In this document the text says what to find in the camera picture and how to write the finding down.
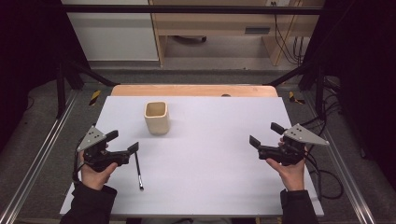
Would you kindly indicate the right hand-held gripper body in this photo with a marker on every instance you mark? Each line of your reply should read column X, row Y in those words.
column 303, row 135

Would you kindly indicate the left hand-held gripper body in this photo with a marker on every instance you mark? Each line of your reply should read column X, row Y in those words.
column 93, row 140

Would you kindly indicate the black pen with silver tip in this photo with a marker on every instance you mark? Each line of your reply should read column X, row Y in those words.
column 138, row 171

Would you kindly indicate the person's left hand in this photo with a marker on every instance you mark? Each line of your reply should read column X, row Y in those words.
column 95, row 179

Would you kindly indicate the person's right hand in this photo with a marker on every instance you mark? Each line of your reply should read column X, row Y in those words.
column 292, row 175

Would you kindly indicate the beige square cup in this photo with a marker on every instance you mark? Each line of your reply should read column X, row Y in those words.
column 158, row 124

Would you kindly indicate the black metal stand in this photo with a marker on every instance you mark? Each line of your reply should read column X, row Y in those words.
column 319, row 90
column 60, row 90

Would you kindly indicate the white table board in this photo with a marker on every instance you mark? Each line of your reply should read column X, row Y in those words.
column 202, row 130

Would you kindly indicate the light wooden table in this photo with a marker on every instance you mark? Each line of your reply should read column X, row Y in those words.
column 186, row 90

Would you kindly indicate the black curtain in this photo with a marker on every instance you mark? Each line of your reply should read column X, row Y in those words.
column 28, row 56
column 364, row 77

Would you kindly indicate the white cabinet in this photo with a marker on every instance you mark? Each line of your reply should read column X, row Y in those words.
column 115, row 34

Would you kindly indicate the light wooden desk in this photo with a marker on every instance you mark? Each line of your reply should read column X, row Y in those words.
column 211, row 23

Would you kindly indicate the aluminium rail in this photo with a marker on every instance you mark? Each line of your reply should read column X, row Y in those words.
column 37, row 155
column 345, row 168

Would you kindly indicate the black horizontal frame bar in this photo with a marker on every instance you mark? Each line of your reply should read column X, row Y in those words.
column 186, row 9

